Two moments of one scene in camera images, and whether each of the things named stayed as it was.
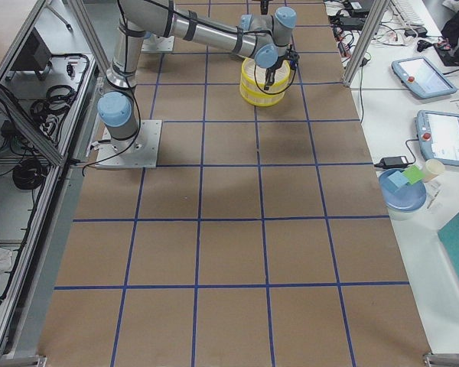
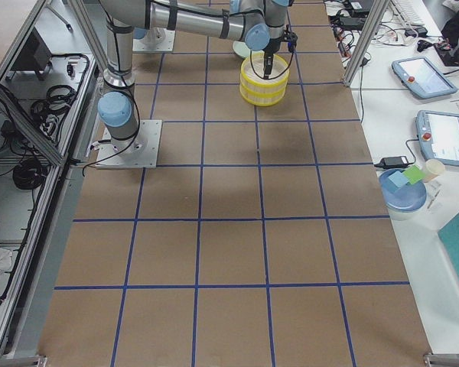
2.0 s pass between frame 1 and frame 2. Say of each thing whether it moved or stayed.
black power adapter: stayed
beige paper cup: stayed
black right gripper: moved
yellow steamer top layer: stayed
